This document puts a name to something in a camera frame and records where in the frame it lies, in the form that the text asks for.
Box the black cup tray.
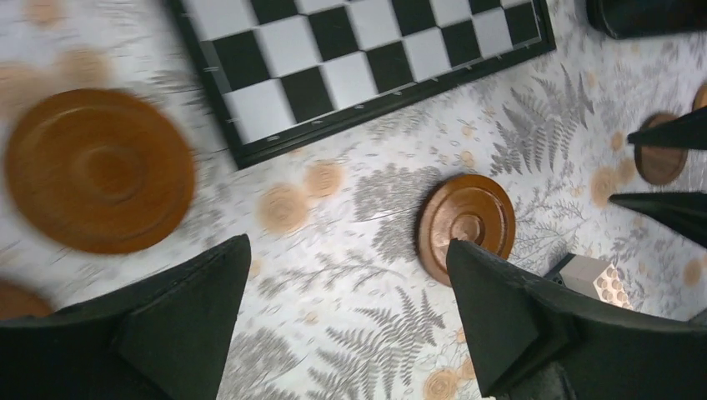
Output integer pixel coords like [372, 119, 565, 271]
[585, 0, 706, 39]

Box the lego brick model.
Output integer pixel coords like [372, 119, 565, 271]
[544, 253, 634, 310]

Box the brown wooden ringed coaster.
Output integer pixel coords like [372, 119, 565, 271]
[4, 89, 196, 254]
[1, 280, 53, 321]
[415, 174, 516, 287]

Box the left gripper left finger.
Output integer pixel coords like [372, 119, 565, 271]
[1, 235, 251, 399]

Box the floral tablecloth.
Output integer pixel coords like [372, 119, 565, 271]
[1, 1, 706, 399]

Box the dark walnut coaster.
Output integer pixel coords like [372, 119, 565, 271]
[633, 112, 689, 186]

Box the light orange coaster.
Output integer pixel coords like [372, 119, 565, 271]
[692, 82, 707, 111]

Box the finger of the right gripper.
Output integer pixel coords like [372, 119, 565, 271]
[609, 192, 706, 248]
[627, 107, 706, 151]

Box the black white chessboard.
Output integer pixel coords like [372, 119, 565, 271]
[164, 0, 555, 169]

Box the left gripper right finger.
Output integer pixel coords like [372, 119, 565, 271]
[447, 239, 706, 399]

